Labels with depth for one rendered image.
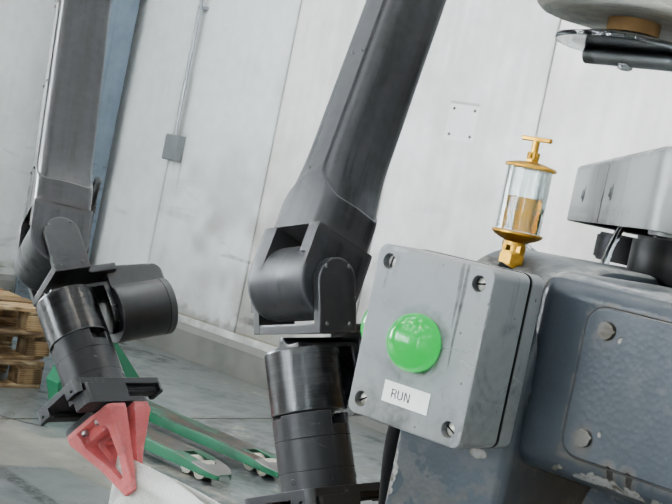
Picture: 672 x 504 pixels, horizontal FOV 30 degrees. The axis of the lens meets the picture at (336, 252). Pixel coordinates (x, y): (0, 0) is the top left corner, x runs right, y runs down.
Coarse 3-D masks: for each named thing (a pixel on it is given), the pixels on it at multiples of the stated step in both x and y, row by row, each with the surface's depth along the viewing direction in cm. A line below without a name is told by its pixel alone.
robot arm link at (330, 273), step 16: (320, 272) 91; (336, 272) 92; (352, 272) 93; (320, 288) 91; (336, 288) 92; (352, 288) 93; (320, 304) 91; (336, 304) 92; (352, 304) 93; (256, 320) 96; (320, 320) 91; (336, 320) 92; (352, 320) 93; (336, 336) 98; (352, 336) 97; (352, 416) 97
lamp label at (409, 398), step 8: (384, 384) 64; (392, 384) 64; (400, 384) 63; (384, 392) 64; (392, 392) 64; (400, 392) 63; (408, 392) 63; (416, 392) 63; (424, 392) 62; (384, 400) 64; (392, 400) 64; (400, 400) 63; (408, 400) 63; (416, 400) 63; (424, 400) 62; (408, 408) 63; (416, 408) 63; (424, 408) 62
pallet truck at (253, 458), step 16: (96, 192) 612; (128, 368) 636; (48, 384) 608; (160, 416) 609; (176, 416) 614; (160, 432) 573; (176, 432) 600; (192, 432) 592; (208, 432) 593; (144, 448) 556; (160, 448) 549; (176, 448) 548; (192, 448) 554; (224, 448) 577; (240, 448) 574; (256, 448) 580; (192, 464) 534; (208, 464) 536; (224, 464) 543; (256, 464) 562; (272, 464) 563
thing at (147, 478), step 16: (144, 480) 111; (160, 480) 109; (176, 480) 108; (112, 496) 113; (128, 496) 112; (144, 496) 111; (160, 496) 109; (176, 496) 107; (192, 496) 105; (208, 496) 105
